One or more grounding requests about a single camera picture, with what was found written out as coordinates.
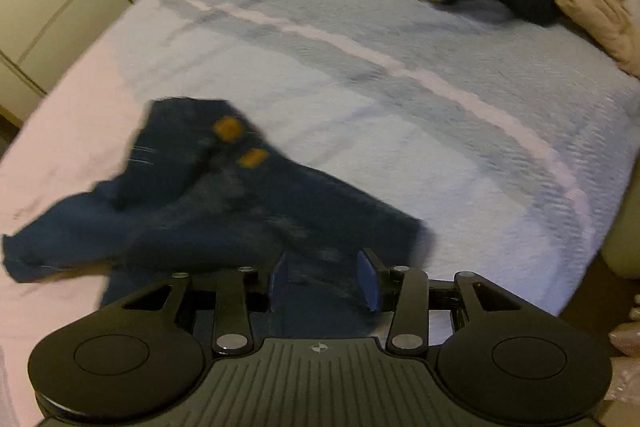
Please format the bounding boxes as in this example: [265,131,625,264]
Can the cream upholstered furniture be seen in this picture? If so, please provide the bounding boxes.
[575,0,640,280]

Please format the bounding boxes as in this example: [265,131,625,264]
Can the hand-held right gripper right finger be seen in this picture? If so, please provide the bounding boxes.
[356,248,556,354]

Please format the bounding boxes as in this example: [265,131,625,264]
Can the pink and grey blanket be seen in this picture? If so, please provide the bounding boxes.
[0,0,640,427]

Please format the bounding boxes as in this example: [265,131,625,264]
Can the dark blue jeans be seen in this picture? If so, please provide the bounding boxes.
[1,97,432,339]

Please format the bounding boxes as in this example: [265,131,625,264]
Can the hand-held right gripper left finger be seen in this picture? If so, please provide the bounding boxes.
[102,252,290,355]

